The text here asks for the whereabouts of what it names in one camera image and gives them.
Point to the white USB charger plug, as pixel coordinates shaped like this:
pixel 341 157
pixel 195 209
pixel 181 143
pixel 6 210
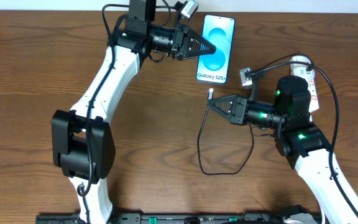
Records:
pixel 301 62

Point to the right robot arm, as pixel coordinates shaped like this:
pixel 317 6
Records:
pixel 299 140

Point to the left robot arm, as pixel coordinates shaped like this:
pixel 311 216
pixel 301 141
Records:
pixel 82 142

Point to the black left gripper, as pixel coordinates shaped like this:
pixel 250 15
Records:
pixel 181 41

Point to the white power strip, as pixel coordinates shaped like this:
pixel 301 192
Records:
pixel 309 77

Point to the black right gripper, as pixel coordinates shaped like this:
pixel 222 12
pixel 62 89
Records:
pixel 239 109

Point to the blue Galaxy smartphone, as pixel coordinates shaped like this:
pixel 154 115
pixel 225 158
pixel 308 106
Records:
pixel 219 31

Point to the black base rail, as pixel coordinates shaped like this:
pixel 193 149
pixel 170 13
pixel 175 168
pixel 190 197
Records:
pixel 136 218

